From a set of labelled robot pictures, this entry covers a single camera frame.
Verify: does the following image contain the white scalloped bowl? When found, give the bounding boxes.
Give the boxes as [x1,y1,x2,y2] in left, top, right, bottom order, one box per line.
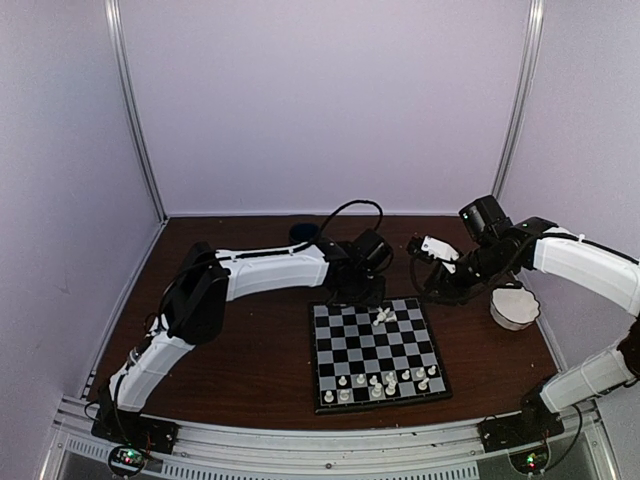
[490,284,540,331]

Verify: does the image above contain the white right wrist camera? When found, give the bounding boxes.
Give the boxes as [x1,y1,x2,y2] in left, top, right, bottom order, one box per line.
[407,236,460,274]

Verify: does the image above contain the white chess king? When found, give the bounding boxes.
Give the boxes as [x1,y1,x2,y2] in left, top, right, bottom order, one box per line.
[385,372,397,396]

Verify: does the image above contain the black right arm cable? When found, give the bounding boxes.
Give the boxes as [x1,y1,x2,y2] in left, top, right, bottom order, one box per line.
[408,249,526,304]

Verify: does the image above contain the right aluminium frame post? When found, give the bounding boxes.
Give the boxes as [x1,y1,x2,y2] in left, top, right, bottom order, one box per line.
[491,0,546,200]

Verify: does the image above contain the dark blue mug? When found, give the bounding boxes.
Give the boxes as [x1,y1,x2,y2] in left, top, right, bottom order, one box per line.
[289,222,320,244]

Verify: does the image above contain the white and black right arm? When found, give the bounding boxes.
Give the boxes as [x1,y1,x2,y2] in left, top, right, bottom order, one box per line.
[408,195,639,442]

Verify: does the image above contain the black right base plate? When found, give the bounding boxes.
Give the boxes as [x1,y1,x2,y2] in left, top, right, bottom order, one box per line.
[477,413,565,453]

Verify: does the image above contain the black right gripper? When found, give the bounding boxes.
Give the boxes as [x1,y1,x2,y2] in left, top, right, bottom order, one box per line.
[419,239,514,306]

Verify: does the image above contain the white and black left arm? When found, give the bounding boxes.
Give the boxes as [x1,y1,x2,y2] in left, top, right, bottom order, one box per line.
[96,229,393,444]

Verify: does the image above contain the aluminium front rail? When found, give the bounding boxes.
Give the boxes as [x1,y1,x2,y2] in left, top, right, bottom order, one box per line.
[35,396,620,479]

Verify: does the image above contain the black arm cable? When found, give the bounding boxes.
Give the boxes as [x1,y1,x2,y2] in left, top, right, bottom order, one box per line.
[149,199,385,341]
[408,249,526,304]

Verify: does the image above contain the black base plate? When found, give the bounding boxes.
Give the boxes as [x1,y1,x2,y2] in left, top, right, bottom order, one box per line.
[91,411,179,454]
[477,413,565,453]

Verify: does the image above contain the black and white chessboard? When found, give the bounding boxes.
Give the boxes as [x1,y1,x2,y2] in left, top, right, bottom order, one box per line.
[309,297,453,415]

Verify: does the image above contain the left aluminium frame post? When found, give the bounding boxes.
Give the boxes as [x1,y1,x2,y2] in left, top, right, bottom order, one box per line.
[104,0,168,223]

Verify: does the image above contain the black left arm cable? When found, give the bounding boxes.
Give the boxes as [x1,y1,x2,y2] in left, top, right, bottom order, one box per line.
[149,199,385,341]

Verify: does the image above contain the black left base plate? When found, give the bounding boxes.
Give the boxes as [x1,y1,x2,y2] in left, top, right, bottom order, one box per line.
[91,411,179,454]

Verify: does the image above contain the aluminium frame post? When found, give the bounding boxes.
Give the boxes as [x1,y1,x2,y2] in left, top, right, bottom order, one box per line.
[491,0,546,200]
[104,0,168,223]

